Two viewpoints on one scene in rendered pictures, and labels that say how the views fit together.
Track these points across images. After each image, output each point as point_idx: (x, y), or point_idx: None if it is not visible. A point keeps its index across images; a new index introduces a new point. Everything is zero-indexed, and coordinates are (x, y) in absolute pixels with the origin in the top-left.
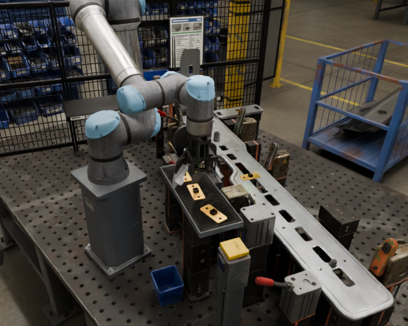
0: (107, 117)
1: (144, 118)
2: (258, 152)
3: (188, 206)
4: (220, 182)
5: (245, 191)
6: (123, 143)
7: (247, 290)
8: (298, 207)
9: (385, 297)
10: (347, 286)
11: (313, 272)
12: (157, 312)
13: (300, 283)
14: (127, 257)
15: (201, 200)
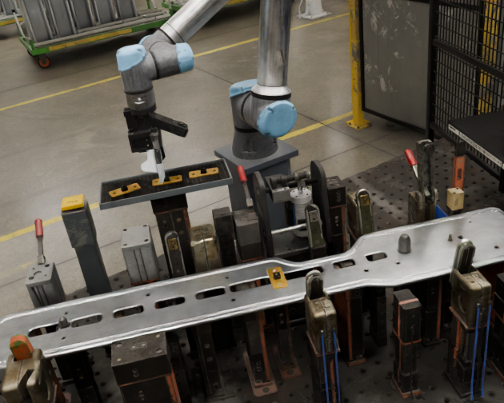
0: (245, 84)
1: (252, 105)
2: (401, 321)
3: (146, 177)
4: (214, 217)
5: (195, 240)
6: (242, 118)
7: None
8: (183, 317)
9: None
10: (30, 329)
11: (64, 304)
12: None
13: (38, 269)
14: None
15: (151, 184)
